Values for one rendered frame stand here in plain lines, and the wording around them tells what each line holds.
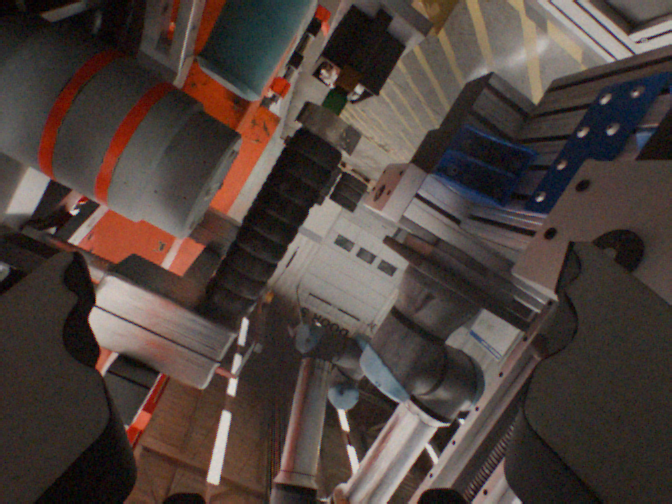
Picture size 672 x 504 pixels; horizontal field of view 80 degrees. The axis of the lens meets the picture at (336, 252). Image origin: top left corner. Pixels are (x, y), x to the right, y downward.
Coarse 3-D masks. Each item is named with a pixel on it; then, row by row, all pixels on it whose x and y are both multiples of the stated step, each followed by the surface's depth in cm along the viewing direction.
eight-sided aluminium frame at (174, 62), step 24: (168, 0) 55; (192, 0) 52; (144, 24) 56; (168, 24) 59; (192, 24) 55; (144, 48) 59; (168, 48) 59; (192, 48) 60; (168, 72) 60; (72, 192) 59; (48, 216) 56; (72, 216) 57; (96, 216) 61; (72, 240) 57
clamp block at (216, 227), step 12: (204, 216) 57; (216, 216) 58; (228, 216) 62; (204, 228) 58; (216, 228) 58; (228, 228) 58; (204, 240) 58; (216, 240) 58; (228, 240) 59; (216, 252) 59
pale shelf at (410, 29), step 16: (352, 0) 78; (368, 0) 74; (384, 0) 72; (400, 0) 73; (336, 16) 88; (368, 16) 80; (400, 16) 73; (416, 16) 74; (400, 32) 79; (416, 32) 75
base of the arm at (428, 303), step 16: (416, 272) 70; (400, 288) 74; (416, 288) 70; (432, 288) 68; (448, 288) 67; (400, 304) 73; (416, 304) 70; (432, 304) 68; (448, 304) 67; (464, 304) 68; (400, 320) 71; (416, 320) 70; (432, 320) 69; (448, 320) 69; (464, 320) 72; (432, 336) 70; (448, 336) 72
